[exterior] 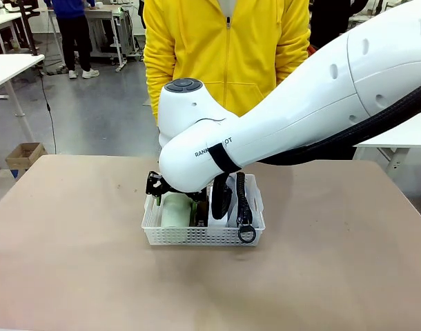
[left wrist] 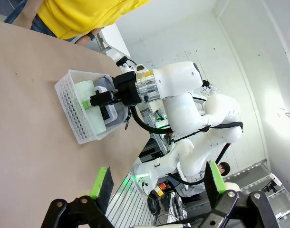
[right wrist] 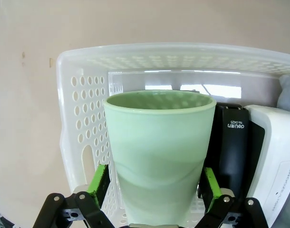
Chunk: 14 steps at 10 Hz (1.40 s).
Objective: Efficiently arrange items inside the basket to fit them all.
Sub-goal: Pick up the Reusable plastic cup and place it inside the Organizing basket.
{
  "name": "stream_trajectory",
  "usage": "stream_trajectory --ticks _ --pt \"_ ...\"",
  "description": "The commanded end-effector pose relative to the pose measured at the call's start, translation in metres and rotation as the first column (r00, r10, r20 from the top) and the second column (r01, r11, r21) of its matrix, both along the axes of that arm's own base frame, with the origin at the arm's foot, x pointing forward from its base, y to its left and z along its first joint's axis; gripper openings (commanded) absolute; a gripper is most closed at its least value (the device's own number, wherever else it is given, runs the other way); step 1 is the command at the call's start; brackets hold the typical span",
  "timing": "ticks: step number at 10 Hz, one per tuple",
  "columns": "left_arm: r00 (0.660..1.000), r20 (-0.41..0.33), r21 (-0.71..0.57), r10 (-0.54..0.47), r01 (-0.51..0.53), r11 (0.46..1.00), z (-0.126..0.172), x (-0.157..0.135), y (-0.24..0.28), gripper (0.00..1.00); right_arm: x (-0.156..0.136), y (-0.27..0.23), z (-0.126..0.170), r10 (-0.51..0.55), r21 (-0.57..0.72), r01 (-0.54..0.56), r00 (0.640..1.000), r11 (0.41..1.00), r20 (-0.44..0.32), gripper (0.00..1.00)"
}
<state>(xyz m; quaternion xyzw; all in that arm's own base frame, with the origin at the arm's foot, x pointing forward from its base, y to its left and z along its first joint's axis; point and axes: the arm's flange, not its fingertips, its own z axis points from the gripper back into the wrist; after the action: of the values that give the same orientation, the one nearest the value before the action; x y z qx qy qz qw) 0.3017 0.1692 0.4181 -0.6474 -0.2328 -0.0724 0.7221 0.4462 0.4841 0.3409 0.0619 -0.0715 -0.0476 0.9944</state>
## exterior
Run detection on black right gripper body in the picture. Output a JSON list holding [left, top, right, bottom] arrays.
[[144, 170, 202, 202]]

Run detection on black stapler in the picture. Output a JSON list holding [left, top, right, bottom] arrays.
[[195, 202, 209, 228]]

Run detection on pale green cylinder roll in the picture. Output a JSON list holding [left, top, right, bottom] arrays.
[[160, 192, 195, 229]]

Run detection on grey campus pencil case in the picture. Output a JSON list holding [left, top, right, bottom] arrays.
[[227, 171, 258, 244]]

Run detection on white perforated plastic basket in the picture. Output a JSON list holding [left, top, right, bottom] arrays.
[[140, 172, 266, 247]]

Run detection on brown cardboard box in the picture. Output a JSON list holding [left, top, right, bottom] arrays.
[[4, 141, 48, 171]]

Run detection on person in yellow hoodie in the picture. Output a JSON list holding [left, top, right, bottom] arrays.
[[142, 0, 312, 122]]

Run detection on person in blue top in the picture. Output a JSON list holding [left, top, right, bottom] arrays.
[[43, 0, 101, 80]]

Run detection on grey desk with white legs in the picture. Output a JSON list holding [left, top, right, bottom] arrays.
[[82, 2, 144, 73]]

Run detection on white side table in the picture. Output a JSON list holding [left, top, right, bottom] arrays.
[[0, 53, 46, 139]]

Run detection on large white table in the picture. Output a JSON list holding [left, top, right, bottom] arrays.
[[353, 111, 421, 203]]

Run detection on white background desk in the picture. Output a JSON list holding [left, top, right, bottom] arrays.
[[0, 12, 23, 54]]

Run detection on person in black clothes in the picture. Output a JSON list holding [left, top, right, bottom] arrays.
[[309, 0, 367, 50]]

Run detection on black strap on right arm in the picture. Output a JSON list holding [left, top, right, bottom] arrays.
[[208, 143, 243, 174]]

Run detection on thin black floor cable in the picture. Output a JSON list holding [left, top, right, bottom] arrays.
[[39, 70, 58, 155]]

